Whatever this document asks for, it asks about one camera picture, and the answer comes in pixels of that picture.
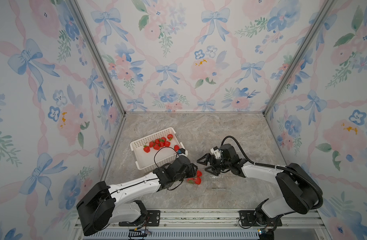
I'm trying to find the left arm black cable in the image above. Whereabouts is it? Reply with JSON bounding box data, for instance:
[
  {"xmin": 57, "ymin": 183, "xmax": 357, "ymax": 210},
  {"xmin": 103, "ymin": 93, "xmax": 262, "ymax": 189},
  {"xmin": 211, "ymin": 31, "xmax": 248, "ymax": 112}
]
[{"xmin": 153, "ymin": 146, "xmax": 184, "ymax": 191}]

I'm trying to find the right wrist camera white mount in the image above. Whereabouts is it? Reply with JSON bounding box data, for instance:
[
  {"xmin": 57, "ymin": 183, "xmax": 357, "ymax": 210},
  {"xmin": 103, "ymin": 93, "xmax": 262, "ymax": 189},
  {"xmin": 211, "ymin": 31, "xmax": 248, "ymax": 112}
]
[{"xmin": 210, "ymin": 144, "xmax": 239, "ymax": 161}]

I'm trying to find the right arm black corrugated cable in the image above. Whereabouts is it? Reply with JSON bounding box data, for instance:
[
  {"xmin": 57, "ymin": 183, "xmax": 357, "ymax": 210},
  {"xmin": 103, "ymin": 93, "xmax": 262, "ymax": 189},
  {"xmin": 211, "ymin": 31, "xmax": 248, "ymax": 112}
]
[{"xmin": 220, "ymin": 135, "xmax": 324, "ymax": 210}]

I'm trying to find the clear plastic clamshell container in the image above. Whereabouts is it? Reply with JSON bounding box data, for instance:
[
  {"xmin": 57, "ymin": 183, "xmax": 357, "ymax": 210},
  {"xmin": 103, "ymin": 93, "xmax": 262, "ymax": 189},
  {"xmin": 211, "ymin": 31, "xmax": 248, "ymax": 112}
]
[{"xmin": 186, "ymin": 171, "xmax": 203, "ymax": 185}]

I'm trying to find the aluminium corner post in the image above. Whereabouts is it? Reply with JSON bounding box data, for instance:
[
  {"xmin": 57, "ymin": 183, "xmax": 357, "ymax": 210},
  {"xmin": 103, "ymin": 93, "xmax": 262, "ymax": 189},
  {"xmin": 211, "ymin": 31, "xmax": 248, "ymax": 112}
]
[
  {"xmin": 66, "ymin": 0, "xmax": 126, "ymax": 117},
  {"xmin": 262, "ymin": 0, "xmax": 336, "ymax": 117}
]

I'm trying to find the white perforated plastic basket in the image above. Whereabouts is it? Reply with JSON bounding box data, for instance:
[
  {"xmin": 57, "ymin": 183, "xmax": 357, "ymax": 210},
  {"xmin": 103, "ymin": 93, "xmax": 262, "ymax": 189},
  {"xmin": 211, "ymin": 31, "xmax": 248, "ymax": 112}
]
[{"xmin": 130, "ymin": 127, "xmax": 187, "ymax": 173}]

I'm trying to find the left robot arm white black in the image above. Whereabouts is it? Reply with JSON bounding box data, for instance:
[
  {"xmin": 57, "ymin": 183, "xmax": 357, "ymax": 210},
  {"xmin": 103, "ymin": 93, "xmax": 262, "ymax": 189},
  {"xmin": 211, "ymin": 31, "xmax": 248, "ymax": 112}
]
[{"xmin": 77, "ymin": 155, "xmax": 198, "ymax": 237}]

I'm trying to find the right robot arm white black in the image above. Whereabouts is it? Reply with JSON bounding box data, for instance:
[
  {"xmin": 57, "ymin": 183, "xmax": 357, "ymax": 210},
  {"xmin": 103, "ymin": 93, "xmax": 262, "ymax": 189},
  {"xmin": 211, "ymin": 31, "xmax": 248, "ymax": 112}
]
[{"xmin": 196, "ymin": 149, "xmax": 323, "ymax": 226}]

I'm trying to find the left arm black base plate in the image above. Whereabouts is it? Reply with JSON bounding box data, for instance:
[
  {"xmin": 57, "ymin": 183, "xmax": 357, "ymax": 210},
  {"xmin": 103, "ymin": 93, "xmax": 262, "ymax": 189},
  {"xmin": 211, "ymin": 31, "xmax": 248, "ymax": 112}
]
[{"xmin": 119, "ymin": 210, "xmax": 161, "ymax": 227}]

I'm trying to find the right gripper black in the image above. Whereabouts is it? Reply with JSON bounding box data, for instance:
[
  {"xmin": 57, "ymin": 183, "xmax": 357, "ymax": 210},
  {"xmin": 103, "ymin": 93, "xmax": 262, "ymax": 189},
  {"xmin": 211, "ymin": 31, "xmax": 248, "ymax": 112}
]
[{"xmin": 196, "ymin": 152, "xmax": 231, "ymax": 175}]

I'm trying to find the right aluminium corner post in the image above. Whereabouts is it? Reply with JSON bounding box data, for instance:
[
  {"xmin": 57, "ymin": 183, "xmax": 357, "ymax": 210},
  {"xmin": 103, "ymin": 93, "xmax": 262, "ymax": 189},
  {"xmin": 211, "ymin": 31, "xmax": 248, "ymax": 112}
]
[{"xmin": 262, "ymin": 0, "xmax": 336, "ymax": 117}]

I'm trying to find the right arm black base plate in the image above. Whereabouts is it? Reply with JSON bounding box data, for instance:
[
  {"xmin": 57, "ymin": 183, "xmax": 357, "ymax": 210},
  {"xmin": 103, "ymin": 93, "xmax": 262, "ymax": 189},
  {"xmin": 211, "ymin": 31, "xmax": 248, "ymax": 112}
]
[{"xmin": 238, "ymin": 210, "xmax": 282, "ymax": 228}]

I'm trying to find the left aluminium corner post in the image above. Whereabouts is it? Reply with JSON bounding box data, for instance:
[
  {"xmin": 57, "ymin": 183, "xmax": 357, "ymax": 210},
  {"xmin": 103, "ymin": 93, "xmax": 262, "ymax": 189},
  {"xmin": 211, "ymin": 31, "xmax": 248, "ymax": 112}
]
[{"xmin": 66, "ymin": 0, "xmax": 126, "ymax": 117}]

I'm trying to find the aluminium mounting rail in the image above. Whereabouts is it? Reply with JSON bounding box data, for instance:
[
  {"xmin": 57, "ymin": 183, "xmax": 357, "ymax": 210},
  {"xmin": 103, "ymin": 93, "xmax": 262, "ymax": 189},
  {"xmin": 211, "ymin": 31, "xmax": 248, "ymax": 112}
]
[{"xmin": 71, "ymin": 209, "xmax": 331, "ymax": 240}]

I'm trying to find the strawberry with upright stem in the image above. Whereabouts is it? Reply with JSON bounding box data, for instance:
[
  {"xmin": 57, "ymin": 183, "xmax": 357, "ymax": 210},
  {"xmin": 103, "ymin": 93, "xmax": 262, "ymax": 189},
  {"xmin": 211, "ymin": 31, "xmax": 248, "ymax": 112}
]
[{"xmin": 143, "ymin": 146, "xmax": 150, "ymax": 153}]

